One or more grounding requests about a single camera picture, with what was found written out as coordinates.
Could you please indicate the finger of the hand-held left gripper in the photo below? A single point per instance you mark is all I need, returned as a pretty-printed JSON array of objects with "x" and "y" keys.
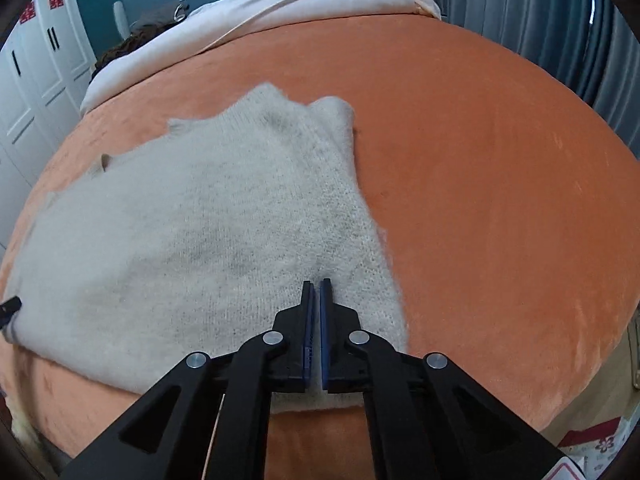
[{"x": 10, "y": 306}]

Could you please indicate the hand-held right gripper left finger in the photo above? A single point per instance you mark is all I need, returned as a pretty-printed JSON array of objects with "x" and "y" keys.
[{"x": 309, "y": 340}]

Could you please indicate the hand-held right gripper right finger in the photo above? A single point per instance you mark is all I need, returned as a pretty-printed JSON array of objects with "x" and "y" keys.
[{"x": 326, "y": 340}]

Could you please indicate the grey sweater with black hearts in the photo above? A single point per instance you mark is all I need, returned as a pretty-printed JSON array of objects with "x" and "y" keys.
[{"x": 200, "y": 240}]

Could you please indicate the orange plush blanket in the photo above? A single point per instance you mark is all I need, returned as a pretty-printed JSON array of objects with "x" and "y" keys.
[{"x": 475, "y": 185}]

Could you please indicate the white wardrobe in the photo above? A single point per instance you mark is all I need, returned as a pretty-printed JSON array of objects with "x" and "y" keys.
[{"x": 35, "y": 90}]

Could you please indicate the red floral mat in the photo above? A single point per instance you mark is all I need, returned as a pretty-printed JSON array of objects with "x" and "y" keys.
[{"x": 592, "y": 437}]

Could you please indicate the red paper decoration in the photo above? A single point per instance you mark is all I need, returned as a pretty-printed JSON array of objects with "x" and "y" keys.
[
  {"x": 27, "y": 13},
  {"x": 56, "y": 1}
]

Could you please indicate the grey cloth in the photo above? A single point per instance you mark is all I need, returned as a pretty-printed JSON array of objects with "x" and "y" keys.
[{"x": 155, "y": 16}]

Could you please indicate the white duvet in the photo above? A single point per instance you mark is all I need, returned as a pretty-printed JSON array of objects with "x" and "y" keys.
[{"x": 300, "y": 0}]

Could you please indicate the grey blue curtain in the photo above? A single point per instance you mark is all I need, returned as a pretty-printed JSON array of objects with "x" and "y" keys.
[{"x": 525, "y": 10}]

